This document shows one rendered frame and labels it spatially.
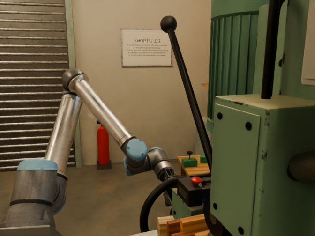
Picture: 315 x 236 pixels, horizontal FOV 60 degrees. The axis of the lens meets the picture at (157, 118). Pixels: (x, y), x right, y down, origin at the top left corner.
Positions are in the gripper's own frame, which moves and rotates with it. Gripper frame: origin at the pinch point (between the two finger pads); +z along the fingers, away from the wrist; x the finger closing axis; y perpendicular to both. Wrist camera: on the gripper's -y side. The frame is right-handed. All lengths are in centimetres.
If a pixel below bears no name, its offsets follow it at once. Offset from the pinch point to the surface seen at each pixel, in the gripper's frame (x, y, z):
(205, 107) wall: 137, -80, -213
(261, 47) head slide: -15, 81, 34
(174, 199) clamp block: -14.3, 28.8, 17.0
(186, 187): -14.1, 38.7, 21.8
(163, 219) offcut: -21.5, 33.1, 26.0
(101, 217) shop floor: -20, -110, -92
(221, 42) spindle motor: -16, 79, 26
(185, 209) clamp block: -14.3, 32.8, 23.9
